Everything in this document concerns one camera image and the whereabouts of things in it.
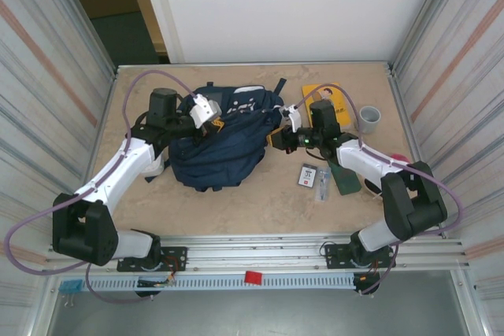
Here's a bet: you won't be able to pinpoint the translucent striped side panel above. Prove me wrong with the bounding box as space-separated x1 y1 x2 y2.
387 0 504 297
0 0 119 313

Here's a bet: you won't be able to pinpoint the pink plush doll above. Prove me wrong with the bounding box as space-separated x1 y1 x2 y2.
364 153 413 201

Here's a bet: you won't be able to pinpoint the clear plastic stationery case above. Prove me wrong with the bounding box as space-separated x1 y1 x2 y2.
316 166 332 202

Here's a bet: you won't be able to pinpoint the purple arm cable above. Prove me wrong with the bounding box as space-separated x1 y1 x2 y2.
293 83 465 296
4 70 198 305

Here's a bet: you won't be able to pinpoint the yellow picture book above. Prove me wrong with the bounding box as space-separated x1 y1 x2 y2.
302 82 354 128

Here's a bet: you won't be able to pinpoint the blue binder clip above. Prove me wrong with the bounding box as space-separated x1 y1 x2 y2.
58 279 83 308

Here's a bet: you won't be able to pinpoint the thin aluminium edge rail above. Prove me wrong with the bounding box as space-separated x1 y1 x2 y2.
117 61 395 70

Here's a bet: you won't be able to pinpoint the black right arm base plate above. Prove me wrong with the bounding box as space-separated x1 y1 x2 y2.
323 242 395 270

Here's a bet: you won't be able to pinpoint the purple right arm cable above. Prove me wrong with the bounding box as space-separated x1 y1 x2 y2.
293 83 465 296

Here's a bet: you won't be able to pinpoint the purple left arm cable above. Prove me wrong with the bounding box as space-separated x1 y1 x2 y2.
4 70 198 305

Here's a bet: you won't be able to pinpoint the right arm base wires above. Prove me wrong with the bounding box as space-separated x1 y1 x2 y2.
352 257 389 296

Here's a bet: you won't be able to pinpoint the arm base wires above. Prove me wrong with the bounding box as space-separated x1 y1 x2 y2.
135 255 186 290
352 257 389 296

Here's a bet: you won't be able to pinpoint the wide aluminium table rail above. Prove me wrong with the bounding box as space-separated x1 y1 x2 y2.
46 233 472 274

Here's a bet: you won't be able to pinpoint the left arm base wires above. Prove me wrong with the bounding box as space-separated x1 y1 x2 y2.
135 255 186 290

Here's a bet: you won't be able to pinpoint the white round container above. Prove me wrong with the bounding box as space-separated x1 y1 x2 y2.
141 153 170 178

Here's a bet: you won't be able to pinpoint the navy blue backpack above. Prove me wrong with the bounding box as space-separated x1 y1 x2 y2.
169 78 287 194

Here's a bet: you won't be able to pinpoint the white black card box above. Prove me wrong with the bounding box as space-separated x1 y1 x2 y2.
296 162 318 187

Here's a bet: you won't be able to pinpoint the grey plastic cup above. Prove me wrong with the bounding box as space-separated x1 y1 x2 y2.
358 105 382 135

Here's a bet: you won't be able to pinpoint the grey slotted cable duct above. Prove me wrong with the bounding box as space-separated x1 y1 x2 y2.
85 275 358 294

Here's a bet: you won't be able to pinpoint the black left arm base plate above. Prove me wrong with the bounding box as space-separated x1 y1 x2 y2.
117 246 188 272

